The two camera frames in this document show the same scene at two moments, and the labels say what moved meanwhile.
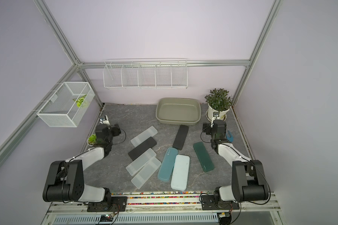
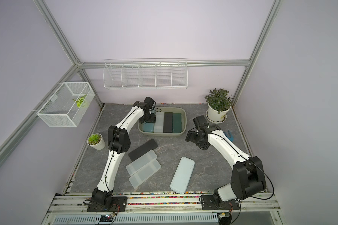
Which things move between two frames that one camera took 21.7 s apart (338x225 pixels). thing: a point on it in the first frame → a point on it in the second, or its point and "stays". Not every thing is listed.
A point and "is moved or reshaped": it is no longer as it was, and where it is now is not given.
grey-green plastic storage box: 178,111 → 170,121
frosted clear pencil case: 149,132 → 159,123
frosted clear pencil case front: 142,177 stays
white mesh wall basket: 67,106 stays
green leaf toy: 79,101 stays
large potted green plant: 218,101 stays
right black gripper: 208,125 → 191,137
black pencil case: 180,137 → 168,122
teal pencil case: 165,171 → 149,127
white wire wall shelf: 166,73 stays
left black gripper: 116,130 → 152,120
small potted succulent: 92,139 stays
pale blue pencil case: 180,176 is moved or reshaped
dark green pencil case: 203,156 → 177,123
